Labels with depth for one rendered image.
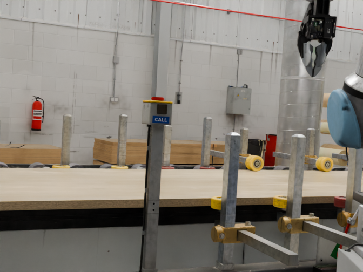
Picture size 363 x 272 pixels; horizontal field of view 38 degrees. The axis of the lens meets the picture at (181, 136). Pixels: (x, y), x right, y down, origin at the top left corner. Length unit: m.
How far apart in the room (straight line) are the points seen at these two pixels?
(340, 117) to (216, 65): 9.04
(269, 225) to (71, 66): 7.12
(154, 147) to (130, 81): 7.70
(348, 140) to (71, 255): 1.02
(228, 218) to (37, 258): 0.61
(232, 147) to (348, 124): 0.67
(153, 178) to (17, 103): 7.16
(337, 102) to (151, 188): 0.69
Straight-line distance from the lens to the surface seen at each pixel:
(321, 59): 1.45
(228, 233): 1.71
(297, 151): 1.80
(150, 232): 1.60
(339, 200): 2.06
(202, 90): 9.92
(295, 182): 1.81
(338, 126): 1.09
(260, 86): 10.66
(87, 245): 1.79
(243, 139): 2.95
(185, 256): 1.91
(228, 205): 1.69
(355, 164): 1.96
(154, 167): 1.57
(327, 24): 1.42
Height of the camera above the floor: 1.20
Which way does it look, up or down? 3 degrees down
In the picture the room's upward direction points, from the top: 3 degrees clockwise
